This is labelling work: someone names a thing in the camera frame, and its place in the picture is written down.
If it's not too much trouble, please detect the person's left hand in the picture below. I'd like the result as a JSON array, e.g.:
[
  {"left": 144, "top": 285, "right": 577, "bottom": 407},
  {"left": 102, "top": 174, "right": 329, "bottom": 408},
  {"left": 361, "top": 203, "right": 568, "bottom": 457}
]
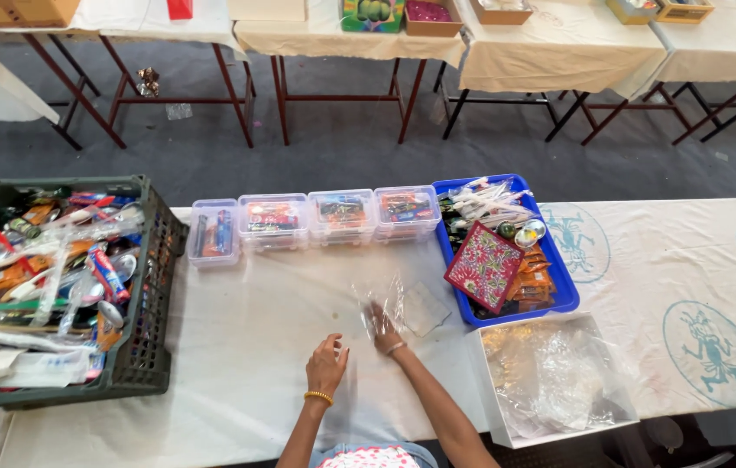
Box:
[{"left": 305, "top": 333, "right": 350, "bottom": 397}]

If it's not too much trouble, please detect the person's right hand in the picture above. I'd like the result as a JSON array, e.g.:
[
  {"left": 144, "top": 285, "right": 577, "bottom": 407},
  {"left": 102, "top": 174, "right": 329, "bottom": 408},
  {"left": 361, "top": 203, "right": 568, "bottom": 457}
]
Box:
[{"left": 364, "top": 301, "right": 405, "bottom": 354}]

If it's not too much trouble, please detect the clear plastic bag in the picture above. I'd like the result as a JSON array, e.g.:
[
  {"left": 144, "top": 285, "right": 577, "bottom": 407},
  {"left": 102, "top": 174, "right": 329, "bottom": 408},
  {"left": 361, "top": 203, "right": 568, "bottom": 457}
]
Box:
[{"left": 351, "top": 273, "right": 409, "bottom": 342}]

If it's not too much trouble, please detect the flat grey pouch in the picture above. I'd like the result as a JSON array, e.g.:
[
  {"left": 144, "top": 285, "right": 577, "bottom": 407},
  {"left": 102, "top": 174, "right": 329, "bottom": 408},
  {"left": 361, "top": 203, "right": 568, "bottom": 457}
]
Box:
[{"left": 402, "top": 281, "right": 452, "bottom": 338}]

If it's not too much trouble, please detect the clear plastic lidded box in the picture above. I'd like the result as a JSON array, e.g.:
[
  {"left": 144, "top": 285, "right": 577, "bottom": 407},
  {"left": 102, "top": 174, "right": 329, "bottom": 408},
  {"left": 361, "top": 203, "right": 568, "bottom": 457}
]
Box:
[
  {"left": 373, "top": 185, "right": 443, "bottom": 244},
  {"left": 307, "top": 189, "right": 378, "bottom": 247},
  {"left": 238, "top": 193, "right": 311, "bottom": 254}
]

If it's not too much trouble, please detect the red floral fabric pouch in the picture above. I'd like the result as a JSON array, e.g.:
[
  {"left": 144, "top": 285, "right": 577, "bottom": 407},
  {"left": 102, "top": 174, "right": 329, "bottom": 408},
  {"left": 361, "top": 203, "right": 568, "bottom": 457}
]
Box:
[{"left": 444, "top": 221, "right": 526, "bottom": 315}]

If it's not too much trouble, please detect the white cardboard box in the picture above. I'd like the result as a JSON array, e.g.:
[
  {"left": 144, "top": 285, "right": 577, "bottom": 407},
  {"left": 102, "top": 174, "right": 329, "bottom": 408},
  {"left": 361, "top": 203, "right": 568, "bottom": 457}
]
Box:
[{"left": 467, "top": 311, "right": 641, "bottom": 450}]

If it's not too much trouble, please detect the plain white table cloth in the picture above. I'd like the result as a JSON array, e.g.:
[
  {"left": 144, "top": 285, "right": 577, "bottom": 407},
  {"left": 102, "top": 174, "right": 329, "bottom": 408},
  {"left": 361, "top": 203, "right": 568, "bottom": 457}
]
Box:
[{"left": 0, "top": 207, "right": 493, "bottom": 468}]

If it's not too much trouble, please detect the person's floral top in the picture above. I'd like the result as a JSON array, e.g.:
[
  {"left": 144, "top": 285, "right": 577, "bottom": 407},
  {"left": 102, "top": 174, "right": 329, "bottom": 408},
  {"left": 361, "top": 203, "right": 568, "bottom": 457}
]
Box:
[{"left": 308, "top": 442, "right": 439, "bottom": 468}]

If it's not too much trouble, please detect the bundle of white wrapped toothbrushes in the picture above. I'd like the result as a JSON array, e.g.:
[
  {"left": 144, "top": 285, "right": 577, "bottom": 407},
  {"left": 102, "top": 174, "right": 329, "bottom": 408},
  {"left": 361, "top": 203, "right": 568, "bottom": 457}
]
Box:
[{"left": 447, "top": 176, "right": 535, "bottom": 230}]

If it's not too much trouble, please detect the stack of orange sachets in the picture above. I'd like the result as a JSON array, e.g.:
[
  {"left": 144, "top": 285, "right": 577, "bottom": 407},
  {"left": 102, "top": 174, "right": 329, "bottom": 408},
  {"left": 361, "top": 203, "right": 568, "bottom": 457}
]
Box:
[{"left": 507, "top": 243, "right": 558, "bottom": 314}]

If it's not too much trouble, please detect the cluster of small round tins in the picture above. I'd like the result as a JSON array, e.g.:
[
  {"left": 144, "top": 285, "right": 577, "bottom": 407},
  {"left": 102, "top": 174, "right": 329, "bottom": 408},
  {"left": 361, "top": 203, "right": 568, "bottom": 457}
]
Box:
[{"left": 496, "top": 218, "right": 548, "bottom": 250}]

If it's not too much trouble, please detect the heap of clear plastic bags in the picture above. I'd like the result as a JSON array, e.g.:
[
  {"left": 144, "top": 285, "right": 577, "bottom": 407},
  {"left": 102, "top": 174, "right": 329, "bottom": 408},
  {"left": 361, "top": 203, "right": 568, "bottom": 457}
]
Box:
[{"left": 481, "top": 318, "right": 630, "bottom": 438}]

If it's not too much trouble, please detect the narrow clear plastic box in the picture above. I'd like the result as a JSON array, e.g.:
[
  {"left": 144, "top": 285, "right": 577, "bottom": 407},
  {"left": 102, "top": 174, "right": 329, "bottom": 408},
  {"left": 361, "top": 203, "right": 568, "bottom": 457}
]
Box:
[{"left": 187, "top": 199, "right": 241, "bottom": 269}]

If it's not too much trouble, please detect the blue plastic tray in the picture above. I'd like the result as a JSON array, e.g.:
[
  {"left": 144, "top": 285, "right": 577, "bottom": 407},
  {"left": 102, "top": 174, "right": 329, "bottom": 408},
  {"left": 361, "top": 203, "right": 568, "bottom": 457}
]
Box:
[{"left": 431, "top": 173, "right": 581, "bottom": 328}]

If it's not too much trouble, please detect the dark green plastic crate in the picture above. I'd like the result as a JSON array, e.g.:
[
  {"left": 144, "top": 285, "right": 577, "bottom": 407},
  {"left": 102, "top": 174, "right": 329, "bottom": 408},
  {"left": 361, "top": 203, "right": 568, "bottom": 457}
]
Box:
[{"left": 0, "top": 174, "right": 190, "bottom": 411}]

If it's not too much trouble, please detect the cream-clothed table with red legs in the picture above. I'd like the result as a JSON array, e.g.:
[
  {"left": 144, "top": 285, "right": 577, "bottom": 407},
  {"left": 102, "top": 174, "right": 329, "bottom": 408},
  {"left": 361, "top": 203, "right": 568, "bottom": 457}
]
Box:
[{"left": 233, "top": 0, "right": 469, "bottom": 147}]

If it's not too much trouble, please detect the white cloth with blue prints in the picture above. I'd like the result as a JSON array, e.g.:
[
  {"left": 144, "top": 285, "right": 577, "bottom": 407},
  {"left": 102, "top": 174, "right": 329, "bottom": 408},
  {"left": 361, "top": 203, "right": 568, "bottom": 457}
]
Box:
[{"left": 535, "top": 197, "right": 736, "bottom": 421}]

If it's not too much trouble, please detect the green box with fruit picture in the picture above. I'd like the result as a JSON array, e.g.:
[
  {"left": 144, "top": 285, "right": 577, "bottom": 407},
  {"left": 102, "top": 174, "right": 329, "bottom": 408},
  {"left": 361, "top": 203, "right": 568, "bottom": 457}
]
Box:
[{"left": 340, "top": 0, "right": 406, "bottom": 34}]

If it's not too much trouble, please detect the cardboard box with pink items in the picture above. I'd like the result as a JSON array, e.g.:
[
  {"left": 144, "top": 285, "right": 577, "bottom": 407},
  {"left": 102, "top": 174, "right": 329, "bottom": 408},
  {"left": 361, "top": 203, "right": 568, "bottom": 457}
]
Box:
[{"left": 403, "top": 0, "right": 466, "bottom": 39}]

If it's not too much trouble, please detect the cream-clothed table with black legs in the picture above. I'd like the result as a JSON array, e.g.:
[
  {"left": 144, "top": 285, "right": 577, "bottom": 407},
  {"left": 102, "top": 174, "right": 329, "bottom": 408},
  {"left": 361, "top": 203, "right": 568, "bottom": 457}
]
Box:
[{"left": 433, "top": 0, "right": 669, "bottom": 145}]

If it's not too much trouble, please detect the flat beige box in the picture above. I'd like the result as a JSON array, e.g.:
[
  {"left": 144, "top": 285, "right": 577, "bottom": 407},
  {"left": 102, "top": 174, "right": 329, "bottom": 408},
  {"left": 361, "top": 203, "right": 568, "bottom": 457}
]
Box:
[{"left": 225, "top": 0, "right": 309, "bottom": 23}]

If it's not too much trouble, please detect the crumpled foil wrapper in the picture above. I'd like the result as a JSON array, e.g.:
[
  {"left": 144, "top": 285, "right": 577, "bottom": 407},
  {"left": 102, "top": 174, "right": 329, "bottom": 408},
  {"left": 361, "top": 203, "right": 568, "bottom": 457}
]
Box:
[{"left": 136, "top": 66, "right": 161, "bottom": 99}]

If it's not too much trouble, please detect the open shallow cardboard box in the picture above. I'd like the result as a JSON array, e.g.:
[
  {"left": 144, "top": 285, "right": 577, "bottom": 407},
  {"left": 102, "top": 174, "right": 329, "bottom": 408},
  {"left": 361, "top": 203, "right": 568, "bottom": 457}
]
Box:
[{"left": 469, "top": 0, "right": 534, "bottom": 26}]

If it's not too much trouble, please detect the heap of mixed toiletry items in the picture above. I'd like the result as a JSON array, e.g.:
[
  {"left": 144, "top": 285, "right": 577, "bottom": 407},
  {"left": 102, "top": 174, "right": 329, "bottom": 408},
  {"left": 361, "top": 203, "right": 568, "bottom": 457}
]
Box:
[{"left": 0, "top": 186, "right": 146, "bottom": 391}]

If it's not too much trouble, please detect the dark chair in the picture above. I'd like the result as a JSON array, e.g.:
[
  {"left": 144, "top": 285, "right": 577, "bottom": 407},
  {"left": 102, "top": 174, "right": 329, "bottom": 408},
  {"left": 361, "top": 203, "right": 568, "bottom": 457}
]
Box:
[{"left": 602, "top": 406, "right": 736, "bottom": 468}]

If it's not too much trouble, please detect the white-clothed table with red legs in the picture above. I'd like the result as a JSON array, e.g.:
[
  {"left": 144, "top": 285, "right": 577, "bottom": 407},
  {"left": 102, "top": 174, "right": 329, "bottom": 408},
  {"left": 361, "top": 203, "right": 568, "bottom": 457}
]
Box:
[{"left": 0, "top": 0, "right": 258, "bottom": 152}]

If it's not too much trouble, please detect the small yellow box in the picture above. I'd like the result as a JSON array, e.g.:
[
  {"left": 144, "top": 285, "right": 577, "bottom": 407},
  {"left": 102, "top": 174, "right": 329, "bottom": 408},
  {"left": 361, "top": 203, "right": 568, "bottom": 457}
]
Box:
[{"left": 606, "top": 0, "right": 661, "bottom": 26}]

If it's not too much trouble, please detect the white-clothed table with mixed legs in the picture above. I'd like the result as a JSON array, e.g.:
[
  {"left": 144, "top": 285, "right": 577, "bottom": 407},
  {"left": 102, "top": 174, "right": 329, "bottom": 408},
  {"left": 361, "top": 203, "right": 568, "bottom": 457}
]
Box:
[{"left": 628, "top": 0, "right": 736, "bottom": 146}]

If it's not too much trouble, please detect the brown cardboard carton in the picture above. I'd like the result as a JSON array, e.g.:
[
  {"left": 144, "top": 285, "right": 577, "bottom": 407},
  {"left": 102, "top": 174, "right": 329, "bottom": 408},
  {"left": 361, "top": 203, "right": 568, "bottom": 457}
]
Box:
[{"left": 0, "top": 0, "right": 81, "bottom": 29}]

